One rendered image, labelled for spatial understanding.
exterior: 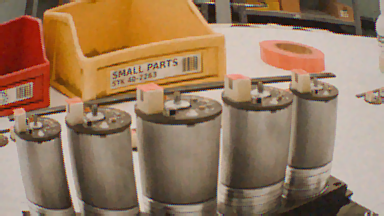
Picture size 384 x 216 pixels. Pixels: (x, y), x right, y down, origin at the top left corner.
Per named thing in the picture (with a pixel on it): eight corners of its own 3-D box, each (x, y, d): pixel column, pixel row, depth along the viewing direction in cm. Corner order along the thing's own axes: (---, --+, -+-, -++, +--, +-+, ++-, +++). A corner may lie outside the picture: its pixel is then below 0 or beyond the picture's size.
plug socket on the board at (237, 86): (257, 99, 28) (257, 78, 28) (234, 103, 27) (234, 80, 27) (245, 93, 29) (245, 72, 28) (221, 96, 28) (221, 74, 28)
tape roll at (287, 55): (319, 58, 64) (318, 45, 64) (330, 75, 58) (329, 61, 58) (257, 50, 64) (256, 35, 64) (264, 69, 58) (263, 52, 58)
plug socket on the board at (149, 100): (172, 111, 27) (172, 87, 26) (144, 115, 26) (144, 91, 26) (160, 104, 27) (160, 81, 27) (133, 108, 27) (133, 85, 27)
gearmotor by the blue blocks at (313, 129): (332, 203, 30) (346, 90, 29) (292, 220, 29) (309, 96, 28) (309, 191, 33) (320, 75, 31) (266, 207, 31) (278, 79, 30)
